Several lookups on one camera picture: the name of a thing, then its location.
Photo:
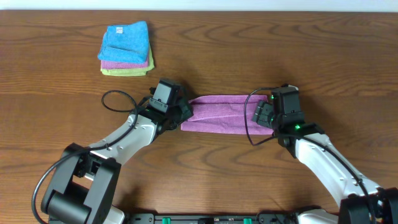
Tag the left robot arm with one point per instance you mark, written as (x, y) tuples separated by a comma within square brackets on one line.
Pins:
[(84, 179)]

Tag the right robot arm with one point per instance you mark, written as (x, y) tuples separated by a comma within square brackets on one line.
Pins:
[(360, 199)]

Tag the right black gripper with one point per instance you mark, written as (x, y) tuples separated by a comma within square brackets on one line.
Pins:
[(261, 112)]

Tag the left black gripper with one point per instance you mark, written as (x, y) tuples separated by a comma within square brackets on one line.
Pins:
[(184, 111)]

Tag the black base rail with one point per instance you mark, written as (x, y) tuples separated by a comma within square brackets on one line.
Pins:
[(261, 218)]

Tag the large purple microfiber cloth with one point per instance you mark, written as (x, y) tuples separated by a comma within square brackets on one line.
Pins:
[(225, 114)]

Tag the folded green cloth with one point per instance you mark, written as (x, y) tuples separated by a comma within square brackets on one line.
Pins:
[(132, 72)]

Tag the folded purple cloth in stack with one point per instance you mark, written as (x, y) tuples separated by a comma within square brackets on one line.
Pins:
[(108, 65)]

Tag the folded blue cloth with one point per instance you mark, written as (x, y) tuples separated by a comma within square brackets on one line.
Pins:
[(125, 43)]

